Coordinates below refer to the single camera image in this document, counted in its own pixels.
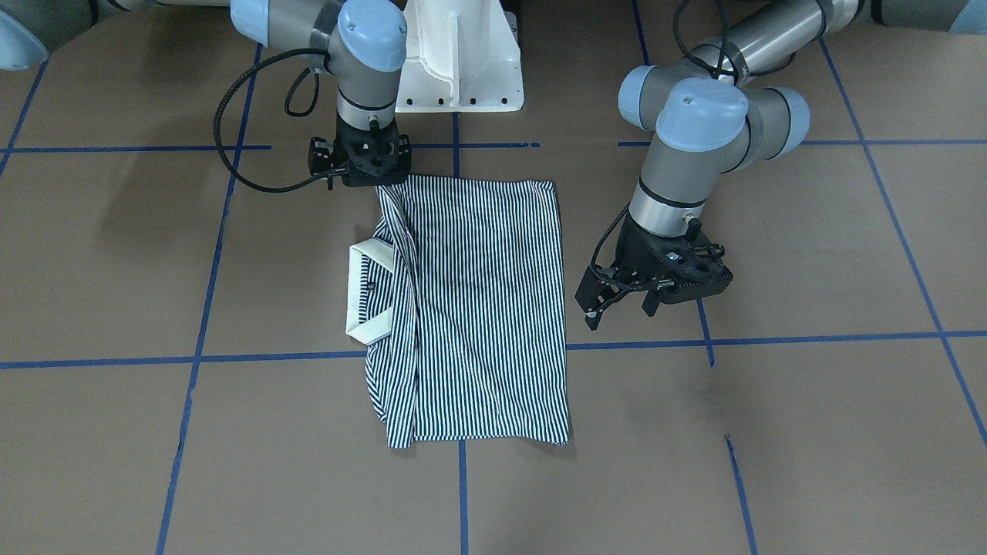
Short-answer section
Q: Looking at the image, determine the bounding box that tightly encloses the striped polo shirt white collar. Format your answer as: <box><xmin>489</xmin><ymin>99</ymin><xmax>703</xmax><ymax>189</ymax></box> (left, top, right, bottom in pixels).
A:
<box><xmin>346</xmin><ymin>175</ymin><xmax>570</xmax><ymax>449</ymax></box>

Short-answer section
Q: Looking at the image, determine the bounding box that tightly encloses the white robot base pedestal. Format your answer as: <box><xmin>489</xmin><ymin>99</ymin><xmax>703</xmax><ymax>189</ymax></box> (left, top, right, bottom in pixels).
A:
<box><xmin>397</xmin><ymin>1</ymin><xmax>525</xmax><ymax>113</ymax></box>

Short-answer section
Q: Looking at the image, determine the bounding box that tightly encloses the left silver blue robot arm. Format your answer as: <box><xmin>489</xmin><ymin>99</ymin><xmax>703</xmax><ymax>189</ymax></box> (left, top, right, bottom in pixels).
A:
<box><xmin>575</xmin><ymin>1</ymin><xmax>985</xmax><ymax>330</ymax></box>

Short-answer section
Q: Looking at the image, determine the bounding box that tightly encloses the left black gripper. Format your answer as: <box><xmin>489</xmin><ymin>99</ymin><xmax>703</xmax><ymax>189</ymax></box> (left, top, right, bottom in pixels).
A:
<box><xmin>575</xmin><ymin>217</ymin><xmax>695</xmax><ymax>331</ymax></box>

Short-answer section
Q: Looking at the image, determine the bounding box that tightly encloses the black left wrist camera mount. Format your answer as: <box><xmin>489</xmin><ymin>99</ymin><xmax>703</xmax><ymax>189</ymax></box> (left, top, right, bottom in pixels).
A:
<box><xmin>639</xmin><ymin>217</ymin><xmax>733</xmax><ymax>317</ymax></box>

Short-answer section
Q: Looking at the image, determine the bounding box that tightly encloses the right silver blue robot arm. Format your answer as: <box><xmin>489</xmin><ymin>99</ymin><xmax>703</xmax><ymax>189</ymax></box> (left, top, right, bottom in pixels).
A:
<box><xmin>1</xmin><ymin>1</ymin><xmax>412</xmax><ymax>192</ymax></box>

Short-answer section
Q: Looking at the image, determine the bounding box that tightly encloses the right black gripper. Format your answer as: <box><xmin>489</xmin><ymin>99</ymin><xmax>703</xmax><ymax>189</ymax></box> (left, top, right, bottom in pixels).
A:
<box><xmin>308</xmin><ymin>116</ymin><xmax>399</xmax><ymax>190</ymax></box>

